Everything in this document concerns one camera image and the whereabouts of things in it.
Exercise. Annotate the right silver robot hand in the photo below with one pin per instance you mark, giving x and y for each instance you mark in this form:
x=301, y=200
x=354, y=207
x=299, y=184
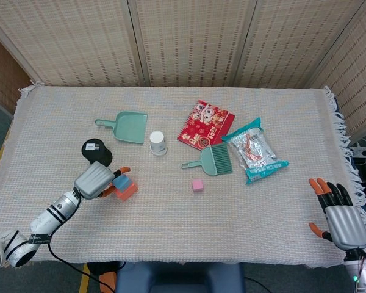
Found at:
x=347, y=226

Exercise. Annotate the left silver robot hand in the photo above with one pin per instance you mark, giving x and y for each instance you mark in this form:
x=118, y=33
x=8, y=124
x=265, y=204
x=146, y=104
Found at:
x=93, y=180

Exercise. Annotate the blue foam cube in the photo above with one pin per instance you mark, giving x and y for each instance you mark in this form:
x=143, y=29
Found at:
x=123, y=182

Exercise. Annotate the pink foam cube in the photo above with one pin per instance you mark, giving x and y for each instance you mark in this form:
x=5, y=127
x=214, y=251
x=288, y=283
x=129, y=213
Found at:
x=197, y=185

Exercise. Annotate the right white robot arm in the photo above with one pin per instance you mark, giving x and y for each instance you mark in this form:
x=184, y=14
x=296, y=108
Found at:
x=361, y=271

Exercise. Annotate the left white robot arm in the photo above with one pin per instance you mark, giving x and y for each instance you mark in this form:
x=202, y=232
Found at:
x=45, y=221

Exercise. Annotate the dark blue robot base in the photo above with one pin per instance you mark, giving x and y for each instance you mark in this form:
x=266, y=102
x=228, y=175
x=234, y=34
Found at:
x=180, y=279

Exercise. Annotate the orange foam cube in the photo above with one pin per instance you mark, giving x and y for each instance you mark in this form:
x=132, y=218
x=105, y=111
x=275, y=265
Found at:
x=128, y=192

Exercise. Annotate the green hand brush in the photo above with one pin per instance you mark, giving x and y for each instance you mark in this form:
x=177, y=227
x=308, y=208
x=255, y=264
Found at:
x=213, y=160

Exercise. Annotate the black mesh pen holder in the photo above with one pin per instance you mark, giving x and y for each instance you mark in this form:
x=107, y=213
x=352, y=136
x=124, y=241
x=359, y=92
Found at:
x=96, y=151

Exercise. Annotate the green plastic dustpan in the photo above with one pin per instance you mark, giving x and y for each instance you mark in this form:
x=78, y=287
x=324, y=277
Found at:
x=131, y=128

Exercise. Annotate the white paper cup stack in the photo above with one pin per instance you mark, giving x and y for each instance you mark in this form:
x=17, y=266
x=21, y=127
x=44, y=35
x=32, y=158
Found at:
x=157, y=143

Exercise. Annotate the white plastic clamp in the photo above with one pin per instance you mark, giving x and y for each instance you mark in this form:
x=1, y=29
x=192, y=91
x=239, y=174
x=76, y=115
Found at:
x=360, y=150

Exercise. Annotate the beige woven tablecloth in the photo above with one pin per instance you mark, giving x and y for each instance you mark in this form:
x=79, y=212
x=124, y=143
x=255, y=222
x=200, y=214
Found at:
x=183, y=222

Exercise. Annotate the teal and clear snack bag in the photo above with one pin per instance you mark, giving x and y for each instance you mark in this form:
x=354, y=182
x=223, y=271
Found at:
x=256, y=152

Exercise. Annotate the red spiral desk calendar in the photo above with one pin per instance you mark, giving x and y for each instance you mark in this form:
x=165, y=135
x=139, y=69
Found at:
x=205, y=125

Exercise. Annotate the woven bamboo folding screen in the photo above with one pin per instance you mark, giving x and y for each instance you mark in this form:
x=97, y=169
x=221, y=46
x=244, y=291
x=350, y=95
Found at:
x=183, y=39

